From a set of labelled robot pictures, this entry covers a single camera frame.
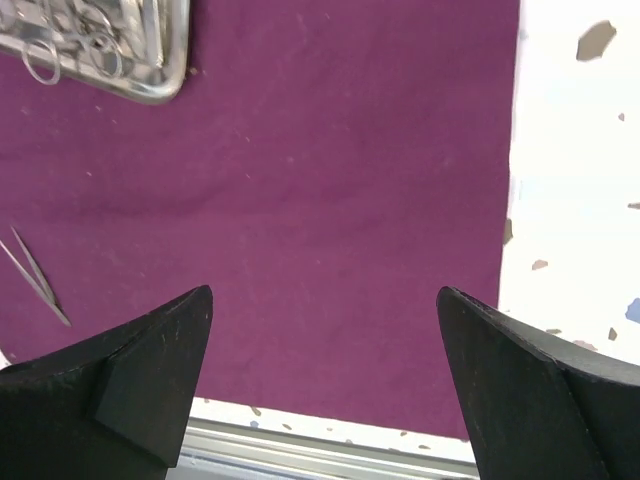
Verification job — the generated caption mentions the steel instrument tray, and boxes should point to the steel instrument tray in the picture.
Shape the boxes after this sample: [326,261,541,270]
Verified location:
[1,0,191,105]

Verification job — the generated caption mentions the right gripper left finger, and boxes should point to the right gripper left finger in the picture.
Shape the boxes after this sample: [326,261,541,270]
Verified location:
[1,285,213,479]

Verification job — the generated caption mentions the steel forceps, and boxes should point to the steel forceps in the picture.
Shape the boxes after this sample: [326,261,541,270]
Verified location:
[21,1,124,85]

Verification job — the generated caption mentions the steel tweezers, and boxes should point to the steel tweezers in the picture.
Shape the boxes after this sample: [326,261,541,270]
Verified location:
[1,226,72,328]

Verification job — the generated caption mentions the aluminium rail frame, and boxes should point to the aluminium rail frame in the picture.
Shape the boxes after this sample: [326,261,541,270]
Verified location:
[168,419,479,479]

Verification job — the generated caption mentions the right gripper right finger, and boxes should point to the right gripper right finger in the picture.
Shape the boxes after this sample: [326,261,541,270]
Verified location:
[437,287,639,479]

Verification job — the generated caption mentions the purple cloth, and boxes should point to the purple cloth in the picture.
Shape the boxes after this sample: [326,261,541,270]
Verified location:
[1,1,519,438]

